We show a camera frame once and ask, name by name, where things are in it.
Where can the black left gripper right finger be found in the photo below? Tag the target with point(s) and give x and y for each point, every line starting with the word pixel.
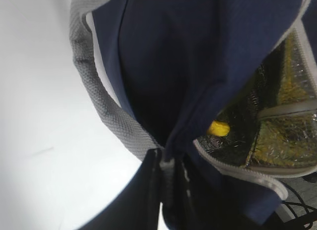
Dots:
pixel 197 206

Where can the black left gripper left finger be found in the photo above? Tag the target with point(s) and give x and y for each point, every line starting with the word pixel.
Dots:
pixel 137 206

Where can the yellow banana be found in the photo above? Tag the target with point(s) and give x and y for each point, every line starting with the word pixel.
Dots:
pixel 218 128

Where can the navy blue lunch bag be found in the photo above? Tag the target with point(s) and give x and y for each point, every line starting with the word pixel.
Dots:
pixel 159 72

